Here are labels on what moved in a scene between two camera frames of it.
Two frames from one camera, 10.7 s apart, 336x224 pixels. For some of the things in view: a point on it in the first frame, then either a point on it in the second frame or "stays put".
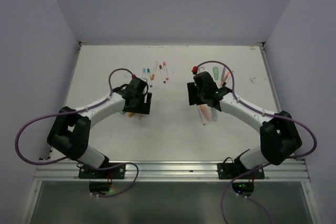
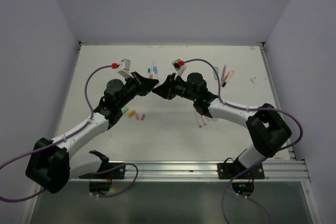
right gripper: (192, 87) → (166, 91)
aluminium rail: (291, 170) stays put
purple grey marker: (223, 73) stays put
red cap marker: (228, 74) → (199, 119)
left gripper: (144, 108) → (139, 81)
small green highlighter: (215, 70) stays put
